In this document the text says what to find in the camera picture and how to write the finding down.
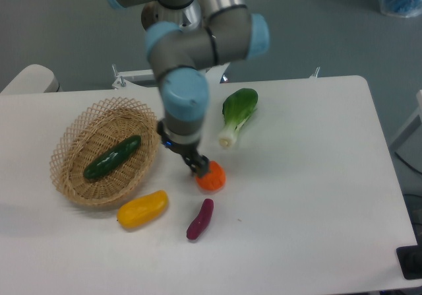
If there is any yellow bell pepper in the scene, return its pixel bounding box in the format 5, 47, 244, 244
117, 190, 169, 230

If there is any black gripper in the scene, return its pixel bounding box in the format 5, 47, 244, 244
157, 120, 210, 178

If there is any green bok choy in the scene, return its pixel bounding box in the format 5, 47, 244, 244
219, 88, 258, 148

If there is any white chair back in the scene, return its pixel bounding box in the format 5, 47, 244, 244
1, 64, 63, 95

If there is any black device at edge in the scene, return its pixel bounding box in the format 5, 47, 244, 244
396, 245, 422, 280

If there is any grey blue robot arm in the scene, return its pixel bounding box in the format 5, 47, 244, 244
108, 0, 270, 177

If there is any woven wicker basket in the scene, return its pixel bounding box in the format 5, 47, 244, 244
50, 97, 159, 207

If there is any white furniture leg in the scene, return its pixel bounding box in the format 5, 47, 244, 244
388, 90, 421, 151

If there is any purple sweet potato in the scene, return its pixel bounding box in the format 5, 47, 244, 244
186, 199, 214, 240

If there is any green cucumber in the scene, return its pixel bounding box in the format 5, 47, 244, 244
83, 135, 142, 180

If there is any orange tangerine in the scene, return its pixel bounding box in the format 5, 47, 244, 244
195, 161, 226, 191

